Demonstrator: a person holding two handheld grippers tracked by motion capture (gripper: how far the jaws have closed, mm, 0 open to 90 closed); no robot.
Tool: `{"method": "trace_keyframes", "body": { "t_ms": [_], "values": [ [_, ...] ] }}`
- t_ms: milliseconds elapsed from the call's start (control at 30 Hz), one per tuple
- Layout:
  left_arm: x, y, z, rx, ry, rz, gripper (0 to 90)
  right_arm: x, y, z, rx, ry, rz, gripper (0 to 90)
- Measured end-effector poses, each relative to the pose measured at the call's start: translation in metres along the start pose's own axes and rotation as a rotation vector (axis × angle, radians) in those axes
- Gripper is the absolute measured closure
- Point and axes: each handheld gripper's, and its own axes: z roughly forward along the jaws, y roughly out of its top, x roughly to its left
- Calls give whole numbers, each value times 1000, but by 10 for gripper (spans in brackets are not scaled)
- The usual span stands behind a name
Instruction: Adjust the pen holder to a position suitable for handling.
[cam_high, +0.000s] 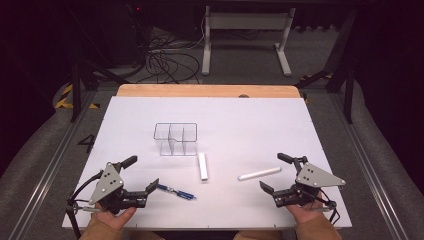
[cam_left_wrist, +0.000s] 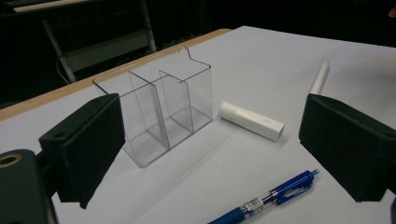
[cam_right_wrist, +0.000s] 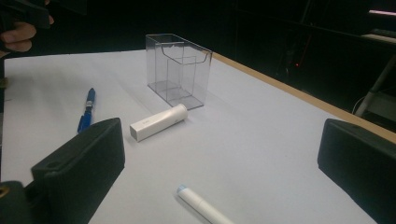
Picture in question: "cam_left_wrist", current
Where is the thin white cable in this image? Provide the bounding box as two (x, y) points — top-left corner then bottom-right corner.
(56, 58), (71, 86)

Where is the white cylindrical tube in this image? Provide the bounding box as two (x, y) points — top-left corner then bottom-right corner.
(217, 100), (286, 143)

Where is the blue pen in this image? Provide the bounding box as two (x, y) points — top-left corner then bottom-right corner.
(207, 168), (321, 224)

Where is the white pen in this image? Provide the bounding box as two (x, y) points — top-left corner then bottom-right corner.
(307, 61), (331, 96)

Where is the wooden table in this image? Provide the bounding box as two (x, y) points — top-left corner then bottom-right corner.
(0, 28), (232, 122)

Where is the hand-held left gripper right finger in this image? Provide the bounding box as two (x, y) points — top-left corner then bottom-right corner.
(298, 93), (396, 203)

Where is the clear plastic organizer box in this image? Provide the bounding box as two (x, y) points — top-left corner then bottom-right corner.
(92, 46), (214, 169)

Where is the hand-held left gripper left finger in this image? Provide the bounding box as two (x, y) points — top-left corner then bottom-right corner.
(38, 92), (126, 210)

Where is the white board sheet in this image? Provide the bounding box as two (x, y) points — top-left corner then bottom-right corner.
(0, 25), (396, 224)

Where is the white metal stand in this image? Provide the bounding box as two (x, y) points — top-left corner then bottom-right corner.
(12, 0), (158, 84)

